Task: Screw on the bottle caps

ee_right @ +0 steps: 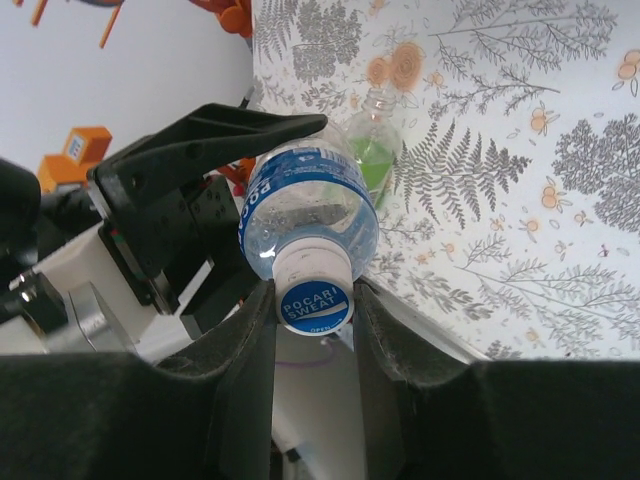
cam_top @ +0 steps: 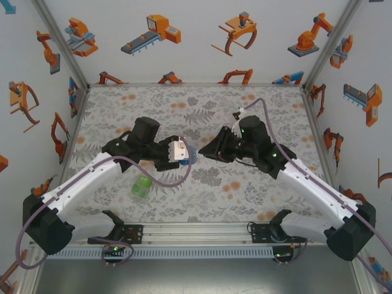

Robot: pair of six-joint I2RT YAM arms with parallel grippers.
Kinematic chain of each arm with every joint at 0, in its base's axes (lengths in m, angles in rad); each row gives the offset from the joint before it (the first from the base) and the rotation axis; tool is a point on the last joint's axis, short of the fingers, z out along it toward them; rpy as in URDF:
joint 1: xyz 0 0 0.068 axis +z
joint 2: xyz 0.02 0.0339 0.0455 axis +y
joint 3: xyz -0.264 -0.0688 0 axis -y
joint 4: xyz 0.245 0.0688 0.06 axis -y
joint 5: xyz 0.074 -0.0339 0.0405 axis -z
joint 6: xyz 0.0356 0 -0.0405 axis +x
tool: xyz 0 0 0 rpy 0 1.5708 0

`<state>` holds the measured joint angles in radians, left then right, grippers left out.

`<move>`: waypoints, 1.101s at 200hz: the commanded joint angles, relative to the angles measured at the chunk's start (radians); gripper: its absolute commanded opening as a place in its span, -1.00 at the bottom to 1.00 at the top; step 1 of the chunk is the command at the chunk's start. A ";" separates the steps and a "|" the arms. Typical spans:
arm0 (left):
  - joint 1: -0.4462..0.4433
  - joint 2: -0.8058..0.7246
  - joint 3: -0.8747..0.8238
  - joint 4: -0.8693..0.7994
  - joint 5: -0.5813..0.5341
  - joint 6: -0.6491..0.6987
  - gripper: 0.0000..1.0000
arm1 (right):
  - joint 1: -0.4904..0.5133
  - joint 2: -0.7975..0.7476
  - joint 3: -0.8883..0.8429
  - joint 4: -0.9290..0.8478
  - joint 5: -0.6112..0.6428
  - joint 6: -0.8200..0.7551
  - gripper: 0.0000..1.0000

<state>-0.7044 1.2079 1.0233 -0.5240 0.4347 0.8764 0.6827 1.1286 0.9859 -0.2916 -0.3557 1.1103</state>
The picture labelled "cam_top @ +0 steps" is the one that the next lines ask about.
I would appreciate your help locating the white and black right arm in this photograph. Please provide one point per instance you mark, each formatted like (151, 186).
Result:
(306, 180)

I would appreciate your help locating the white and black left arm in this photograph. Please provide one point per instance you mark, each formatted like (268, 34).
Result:
(85, 174)

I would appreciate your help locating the aluminium frame post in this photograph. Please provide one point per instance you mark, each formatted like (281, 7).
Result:
(61, 43)
(332, 43)

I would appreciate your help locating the clear bottle with blue label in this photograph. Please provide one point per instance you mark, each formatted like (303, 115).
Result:
(192, 153)

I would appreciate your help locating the aluminium table side rail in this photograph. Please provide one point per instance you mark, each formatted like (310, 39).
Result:
(75, 131)
(320, 137)

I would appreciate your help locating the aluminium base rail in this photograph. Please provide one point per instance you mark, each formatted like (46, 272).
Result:
(196, 232)

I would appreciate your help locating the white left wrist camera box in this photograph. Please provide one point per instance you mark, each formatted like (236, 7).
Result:
(178, 149)

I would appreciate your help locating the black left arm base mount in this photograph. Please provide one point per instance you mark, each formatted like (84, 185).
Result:
(130, 232)

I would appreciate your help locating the clear bottle with green label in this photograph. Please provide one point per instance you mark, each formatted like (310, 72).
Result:
(141, 186)

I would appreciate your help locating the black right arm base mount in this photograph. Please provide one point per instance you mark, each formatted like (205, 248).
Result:
(260, 234)

